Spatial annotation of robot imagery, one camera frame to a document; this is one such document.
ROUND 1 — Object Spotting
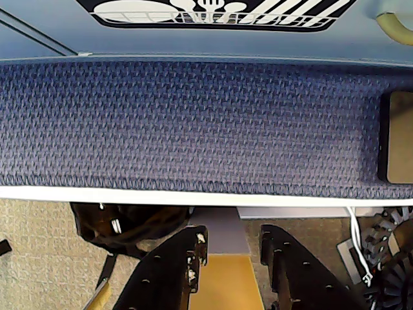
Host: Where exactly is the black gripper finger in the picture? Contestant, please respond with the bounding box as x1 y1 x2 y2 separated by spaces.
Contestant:
260 224 369 310
112 225 209 310

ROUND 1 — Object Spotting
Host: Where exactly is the gray floor outlet box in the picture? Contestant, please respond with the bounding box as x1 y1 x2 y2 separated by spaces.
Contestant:
336 238 369 285

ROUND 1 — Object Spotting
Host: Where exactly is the tan strip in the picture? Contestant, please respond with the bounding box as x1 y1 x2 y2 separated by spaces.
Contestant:
83 278 113 310

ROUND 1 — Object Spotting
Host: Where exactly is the yellow flat board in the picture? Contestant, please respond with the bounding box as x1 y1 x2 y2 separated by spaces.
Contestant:
188 253 264 310

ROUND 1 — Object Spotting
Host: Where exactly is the gray metal table leg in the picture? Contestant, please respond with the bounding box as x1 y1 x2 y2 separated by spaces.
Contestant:
188 206 343 256

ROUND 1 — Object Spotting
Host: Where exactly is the black backpack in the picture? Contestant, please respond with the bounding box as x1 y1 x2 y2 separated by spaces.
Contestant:
69 202 194 293

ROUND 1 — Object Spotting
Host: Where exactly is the blue woven placemat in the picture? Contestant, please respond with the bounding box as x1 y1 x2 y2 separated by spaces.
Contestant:
0 60 413 200

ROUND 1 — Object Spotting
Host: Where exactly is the black framed tan panel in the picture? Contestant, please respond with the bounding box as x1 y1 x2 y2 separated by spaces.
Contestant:
378 90 413 185

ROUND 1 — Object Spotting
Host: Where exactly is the blue dishwasher door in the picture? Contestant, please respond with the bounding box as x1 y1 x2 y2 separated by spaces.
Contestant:
0 0 413 63

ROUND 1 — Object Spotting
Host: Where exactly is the black white dishwasher sticker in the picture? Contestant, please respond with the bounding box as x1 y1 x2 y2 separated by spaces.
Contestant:
77 0 358 30

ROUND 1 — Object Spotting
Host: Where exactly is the blue toy kitchen cabinet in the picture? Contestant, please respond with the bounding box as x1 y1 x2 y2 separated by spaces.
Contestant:
0 9 81 62

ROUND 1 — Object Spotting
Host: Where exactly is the white cable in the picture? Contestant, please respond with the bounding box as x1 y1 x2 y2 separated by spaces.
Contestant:
346 206 372 287

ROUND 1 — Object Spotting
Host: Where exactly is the black tangled cable bundle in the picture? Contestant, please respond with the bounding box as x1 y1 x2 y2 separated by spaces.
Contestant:
363 206 413 310

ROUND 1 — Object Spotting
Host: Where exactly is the gold dishwasher door handle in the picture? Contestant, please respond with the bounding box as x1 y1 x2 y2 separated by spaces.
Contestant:
376 12 413 47

